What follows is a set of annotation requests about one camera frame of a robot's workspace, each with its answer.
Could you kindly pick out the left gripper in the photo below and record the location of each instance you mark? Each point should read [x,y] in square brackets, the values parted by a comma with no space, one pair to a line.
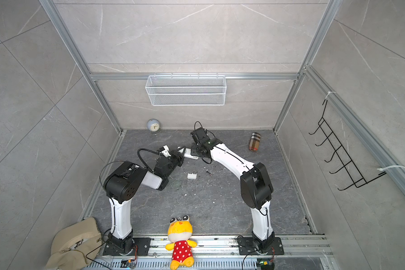
[178,156]

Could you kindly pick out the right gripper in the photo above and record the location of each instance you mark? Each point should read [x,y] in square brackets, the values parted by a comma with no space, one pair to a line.
[194,149]

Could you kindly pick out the white remote control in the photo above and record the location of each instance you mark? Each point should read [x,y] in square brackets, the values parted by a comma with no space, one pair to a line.
[189,155]

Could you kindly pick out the white battery cover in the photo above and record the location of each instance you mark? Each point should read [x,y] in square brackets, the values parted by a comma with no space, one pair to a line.
[192,176]

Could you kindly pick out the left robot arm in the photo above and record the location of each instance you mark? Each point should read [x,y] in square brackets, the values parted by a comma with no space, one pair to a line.
[122,184]

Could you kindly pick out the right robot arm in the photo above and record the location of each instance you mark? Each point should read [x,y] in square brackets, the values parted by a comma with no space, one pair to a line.
[255,185]

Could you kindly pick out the small round clock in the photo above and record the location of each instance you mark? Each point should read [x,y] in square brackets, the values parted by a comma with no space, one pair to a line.
[153,125]

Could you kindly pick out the plaid cylindrical can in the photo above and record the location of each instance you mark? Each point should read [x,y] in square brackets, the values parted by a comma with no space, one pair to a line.
[255,140]

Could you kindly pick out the yellow frog plush toy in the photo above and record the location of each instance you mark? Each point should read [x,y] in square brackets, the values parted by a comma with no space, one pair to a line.
[179,234]

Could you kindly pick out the beige cap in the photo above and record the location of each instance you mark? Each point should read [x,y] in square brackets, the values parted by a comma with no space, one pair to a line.
[74,247]

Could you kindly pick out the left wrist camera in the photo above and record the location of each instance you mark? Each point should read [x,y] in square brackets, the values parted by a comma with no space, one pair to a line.
[164,151]

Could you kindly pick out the white wire mesh basket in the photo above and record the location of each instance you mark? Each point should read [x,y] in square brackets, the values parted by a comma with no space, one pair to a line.
[186,90]

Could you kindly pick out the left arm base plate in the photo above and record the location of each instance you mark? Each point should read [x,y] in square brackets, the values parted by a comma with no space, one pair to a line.
[125,247]

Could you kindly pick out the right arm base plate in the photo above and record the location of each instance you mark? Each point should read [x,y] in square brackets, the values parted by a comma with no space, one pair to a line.
[253,246]

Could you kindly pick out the aluminium rail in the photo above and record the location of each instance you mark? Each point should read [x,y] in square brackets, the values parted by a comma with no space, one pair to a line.
[217,246]

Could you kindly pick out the black wall hook rack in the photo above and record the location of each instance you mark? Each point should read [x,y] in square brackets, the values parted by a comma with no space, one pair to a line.
[339,151]

